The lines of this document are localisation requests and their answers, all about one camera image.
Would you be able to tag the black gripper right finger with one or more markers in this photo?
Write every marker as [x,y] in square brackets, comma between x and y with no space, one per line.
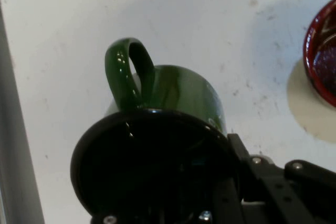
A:
[302,190]

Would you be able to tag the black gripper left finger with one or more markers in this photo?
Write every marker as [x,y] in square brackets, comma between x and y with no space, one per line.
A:
[227,203]

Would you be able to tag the green ceramic mug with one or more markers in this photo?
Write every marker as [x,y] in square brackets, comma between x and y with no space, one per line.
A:
[183,90]

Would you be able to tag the dark red ceramic mug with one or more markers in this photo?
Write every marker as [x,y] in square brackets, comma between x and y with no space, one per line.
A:
[311,51]

